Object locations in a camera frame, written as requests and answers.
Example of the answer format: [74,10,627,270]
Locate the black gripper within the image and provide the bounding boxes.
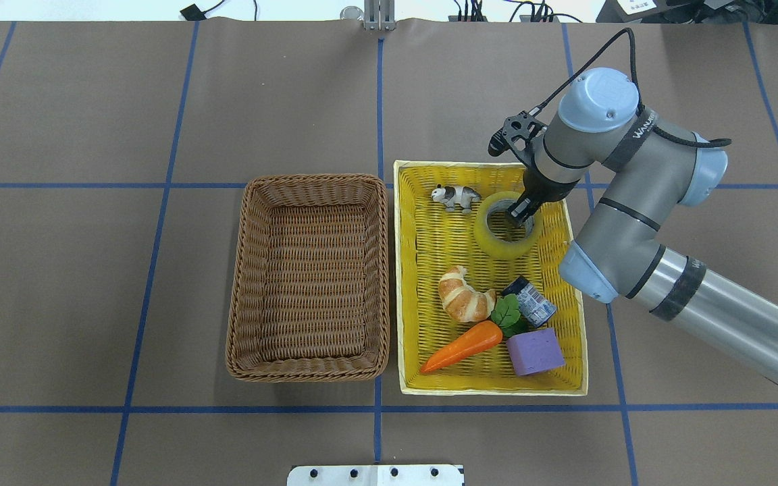
[507,165,579,230]

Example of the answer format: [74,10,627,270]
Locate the yellow clear tape roll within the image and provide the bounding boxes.
[473,191,544,261]

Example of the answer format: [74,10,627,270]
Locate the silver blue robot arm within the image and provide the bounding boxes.
[488,67,778,385]

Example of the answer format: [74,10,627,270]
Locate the yellow woven basket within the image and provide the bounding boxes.
[393,160,589,396]

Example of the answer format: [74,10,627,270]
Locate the brown wicker basket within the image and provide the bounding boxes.
[226,174,391,383]

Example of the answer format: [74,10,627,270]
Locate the panda figurine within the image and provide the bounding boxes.
[430,184,482,213]

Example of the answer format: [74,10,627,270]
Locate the small blue labelled can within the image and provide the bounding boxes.
[500,275,558,329]

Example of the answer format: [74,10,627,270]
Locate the toy croissant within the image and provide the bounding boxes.
[438,265,497,323]

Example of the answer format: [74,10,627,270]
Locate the orange toy carrot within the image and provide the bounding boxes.
[419,294,522,373]

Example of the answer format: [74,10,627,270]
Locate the purple foam cube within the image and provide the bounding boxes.
[506,328,566,376]

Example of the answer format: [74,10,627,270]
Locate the small black usb device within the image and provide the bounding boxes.
[180,4,206,22]

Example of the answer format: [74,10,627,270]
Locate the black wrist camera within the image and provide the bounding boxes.
[487,109,548,168]

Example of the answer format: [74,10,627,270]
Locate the aluminium frame post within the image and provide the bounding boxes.
[362,0,397,32]

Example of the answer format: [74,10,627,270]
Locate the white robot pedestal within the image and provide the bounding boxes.
[286,464,467,485]

